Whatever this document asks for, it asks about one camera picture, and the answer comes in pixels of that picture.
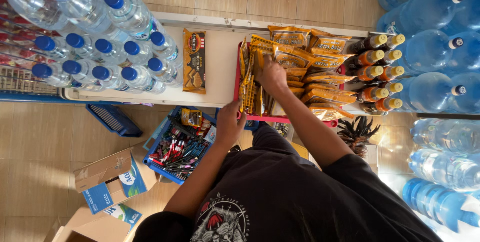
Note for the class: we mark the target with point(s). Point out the red plastic tray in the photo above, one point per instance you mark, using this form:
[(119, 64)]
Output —
[(285, 119)]

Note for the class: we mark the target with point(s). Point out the small blue plastic basket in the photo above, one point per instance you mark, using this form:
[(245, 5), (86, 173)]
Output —
[(250, 123)]

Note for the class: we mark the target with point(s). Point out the clear packed water bottles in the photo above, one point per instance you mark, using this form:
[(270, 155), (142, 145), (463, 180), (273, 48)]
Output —
[(446, 135), (446, 168)]

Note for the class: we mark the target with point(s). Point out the person's left fingers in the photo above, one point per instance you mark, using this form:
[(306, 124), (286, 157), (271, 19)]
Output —
[(233, 106)]

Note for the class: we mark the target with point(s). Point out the person's black printed t-shirt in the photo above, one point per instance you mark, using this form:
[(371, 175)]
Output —
[(300, 204)]

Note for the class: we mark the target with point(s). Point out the empty blue plastic basket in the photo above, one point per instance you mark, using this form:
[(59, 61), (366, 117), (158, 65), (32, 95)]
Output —
[(114, 120)]

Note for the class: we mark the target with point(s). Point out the person's left hand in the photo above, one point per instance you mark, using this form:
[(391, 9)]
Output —
[(229, 125)]

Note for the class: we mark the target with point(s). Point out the brown chocolate biscuit packet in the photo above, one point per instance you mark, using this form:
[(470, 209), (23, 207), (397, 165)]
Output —
[(194, 61)]

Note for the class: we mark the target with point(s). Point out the row of yellow-capped drink bottles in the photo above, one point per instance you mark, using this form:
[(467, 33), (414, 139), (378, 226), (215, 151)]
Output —
[(375, 73)]

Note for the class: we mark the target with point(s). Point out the blue basket of pens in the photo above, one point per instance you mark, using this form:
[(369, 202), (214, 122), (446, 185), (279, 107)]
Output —
[(176, 151)]

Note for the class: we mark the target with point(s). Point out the group of small water bottles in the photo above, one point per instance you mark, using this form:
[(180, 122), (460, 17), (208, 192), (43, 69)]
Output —
[(108, 63)]

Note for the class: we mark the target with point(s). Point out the pile of orange coffee bags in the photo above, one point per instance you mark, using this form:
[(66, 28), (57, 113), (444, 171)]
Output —
[(322, 73)]

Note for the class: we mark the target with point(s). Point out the row of yellow sachet strips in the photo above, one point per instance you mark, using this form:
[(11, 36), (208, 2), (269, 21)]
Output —
[(248, 95)]

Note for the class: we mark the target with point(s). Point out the group of blue water gallons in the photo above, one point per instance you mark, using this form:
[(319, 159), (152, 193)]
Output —
[(431, 46)]

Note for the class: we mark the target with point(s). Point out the person's right hand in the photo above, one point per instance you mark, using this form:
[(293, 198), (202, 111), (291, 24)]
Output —
[(273, 78)]

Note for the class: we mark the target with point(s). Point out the orange coffee packet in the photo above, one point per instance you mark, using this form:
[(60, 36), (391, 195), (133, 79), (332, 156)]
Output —
[(258, 52)]

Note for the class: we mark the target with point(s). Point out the small gold snack packet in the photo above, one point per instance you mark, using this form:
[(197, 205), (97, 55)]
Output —
[(191, 117)]

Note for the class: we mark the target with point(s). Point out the person's right fingers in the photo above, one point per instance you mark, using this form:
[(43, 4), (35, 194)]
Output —
[(265, 67)]

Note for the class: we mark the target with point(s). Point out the large clear water bottle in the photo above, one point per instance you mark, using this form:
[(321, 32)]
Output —
[(86, 11), (33, 5), (131, 14)]

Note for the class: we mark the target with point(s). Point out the open cardboard box blue print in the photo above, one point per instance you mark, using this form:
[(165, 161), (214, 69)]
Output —
[(112, 180)]

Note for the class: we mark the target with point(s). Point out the plain open cardboard box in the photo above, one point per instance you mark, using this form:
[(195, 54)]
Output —
[(93, 227)]

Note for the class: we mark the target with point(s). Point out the blue packed water bottles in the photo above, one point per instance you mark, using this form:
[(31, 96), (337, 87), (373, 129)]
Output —
[(438, 202)]

